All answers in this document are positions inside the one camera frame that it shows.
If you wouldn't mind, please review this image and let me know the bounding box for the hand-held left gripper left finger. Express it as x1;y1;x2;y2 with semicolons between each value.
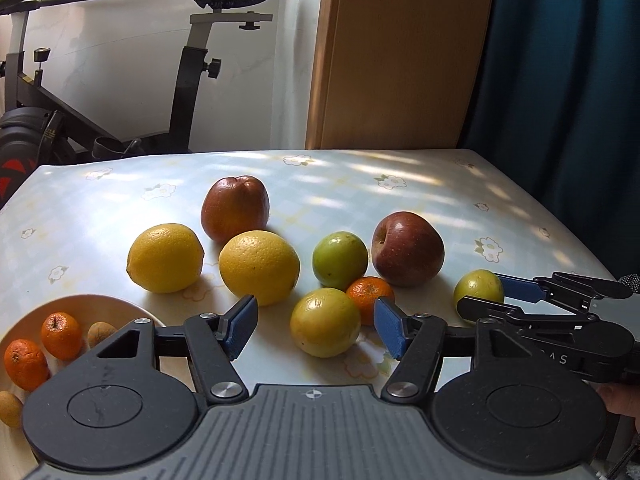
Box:
95;295;259;404

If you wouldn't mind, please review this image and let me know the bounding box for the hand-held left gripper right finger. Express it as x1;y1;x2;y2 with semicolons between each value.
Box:
373;296;539;404

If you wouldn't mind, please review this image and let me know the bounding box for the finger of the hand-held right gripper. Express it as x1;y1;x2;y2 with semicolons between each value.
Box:
456;295;601;330
495;272;634;309

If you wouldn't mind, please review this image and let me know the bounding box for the small yellow-green jujube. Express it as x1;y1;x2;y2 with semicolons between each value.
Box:
453;269;505;312

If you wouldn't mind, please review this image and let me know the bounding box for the orange mandarin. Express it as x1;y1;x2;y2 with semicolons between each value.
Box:
4;340;51;392
41;312;83;361
346;276;396;314

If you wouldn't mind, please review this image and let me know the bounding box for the round yellow citrus fruit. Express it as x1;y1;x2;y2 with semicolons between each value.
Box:
218;230;301;307

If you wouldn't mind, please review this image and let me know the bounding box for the large yellow-green jujube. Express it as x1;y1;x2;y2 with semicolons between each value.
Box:
290;287;362;358

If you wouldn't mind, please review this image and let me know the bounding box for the round red apple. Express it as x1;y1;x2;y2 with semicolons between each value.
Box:
371;211;446;288

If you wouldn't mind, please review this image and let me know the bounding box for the green jujube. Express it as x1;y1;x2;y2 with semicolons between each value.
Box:
312;231;369;286

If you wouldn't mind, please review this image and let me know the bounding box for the beige round plate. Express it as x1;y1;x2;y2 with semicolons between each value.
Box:
0;294;167;461

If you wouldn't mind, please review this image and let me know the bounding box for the small brown fruit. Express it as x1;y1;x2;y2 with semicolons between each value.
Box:
87;321;118;349
0;391;24;429

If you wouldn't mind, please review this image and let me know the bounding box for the person's right hand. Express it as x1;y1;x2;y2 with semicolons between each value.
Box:
598;384;640;432

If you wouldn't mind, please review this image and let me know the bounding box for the yellow lemon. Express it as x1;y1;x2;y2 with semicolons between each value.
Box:
126;223;206;294

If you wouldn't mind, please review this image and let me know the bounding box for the tall red apple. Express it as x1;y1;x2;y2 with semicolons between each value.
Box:
201;175;271;245

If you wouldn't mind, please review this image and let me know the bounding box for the floral tablecloth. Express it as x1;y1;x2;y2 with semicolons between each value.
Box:
0;149;640;480

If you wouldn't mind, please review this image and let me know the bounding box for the blue curtain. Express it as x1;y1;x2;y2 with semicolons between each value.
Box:
459;0;640;281

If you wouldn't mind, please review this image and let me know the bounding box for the wooden cabinet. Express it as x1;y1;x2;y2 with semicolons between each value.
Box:
305;0;499;151

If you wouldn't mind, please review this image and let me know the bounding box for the black exercise bike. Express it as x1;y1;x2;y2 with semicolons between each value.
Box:
0;0;279;209

